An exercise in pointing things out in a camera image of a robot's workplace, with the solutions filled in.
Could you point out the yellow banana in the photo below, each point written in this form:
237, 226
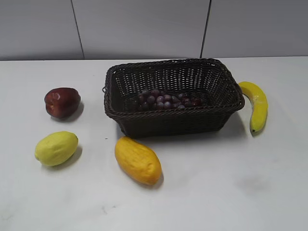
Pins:
259, 104

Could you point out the yellow lemon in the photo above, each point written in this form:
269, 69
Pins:
56, 148

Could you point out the purple grape bunch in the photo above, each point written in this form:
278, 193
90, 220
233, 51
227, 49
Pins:
156, 99

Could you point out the orange yellow mango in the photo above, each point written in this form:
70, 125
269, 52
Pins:
138, 161

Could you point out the black woven basket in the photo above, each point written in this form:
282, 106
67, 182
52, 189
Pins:
208, 79

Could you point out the red apple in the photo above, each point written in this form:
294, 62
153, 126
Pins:
62, 102

